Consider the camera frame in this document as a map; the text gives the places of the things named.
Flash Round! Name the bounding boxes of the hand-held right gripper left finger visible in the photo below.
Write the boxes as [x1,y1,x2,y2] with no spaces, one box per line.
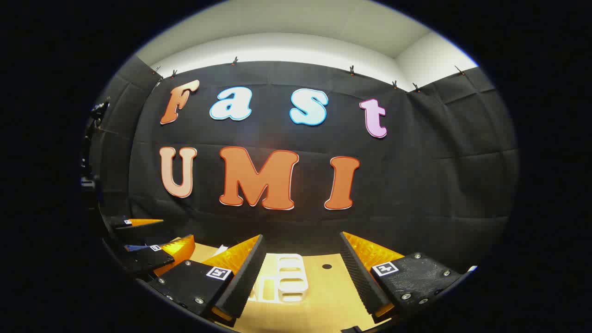
[148,234,268,327]

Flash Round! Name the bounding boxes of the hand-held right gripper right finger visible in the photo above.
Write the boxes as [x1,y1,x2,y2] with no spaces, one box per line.
[339,231,463,324]

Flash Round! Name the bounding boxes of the white bookshelf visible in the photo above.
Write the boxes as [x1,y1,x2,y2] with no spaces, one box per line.
[249,252,309,304]

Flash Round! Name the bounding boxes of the dark camera stand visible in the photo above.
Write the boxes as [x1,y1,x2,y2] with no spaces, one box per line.
[81,96,111,190]

